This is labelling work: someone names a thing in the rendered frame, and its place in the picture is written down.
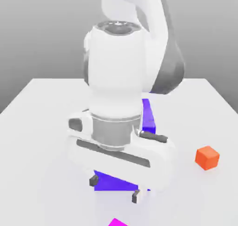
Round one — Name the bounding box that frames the small magenta cube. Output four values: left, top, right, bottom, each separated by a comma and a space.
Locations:
107, 218, 129, 226

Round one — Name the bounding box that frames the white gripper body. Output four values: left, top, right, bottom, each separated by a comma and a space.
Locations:
66, 131, 177, 193

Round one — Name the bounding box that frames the small orange cube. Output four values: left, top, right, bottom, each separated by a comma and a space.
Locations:
194, 145, 220, 171

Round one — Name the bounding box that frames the large blue box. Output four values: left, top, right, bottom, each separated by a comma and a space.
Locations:
93, 98, 157, 192

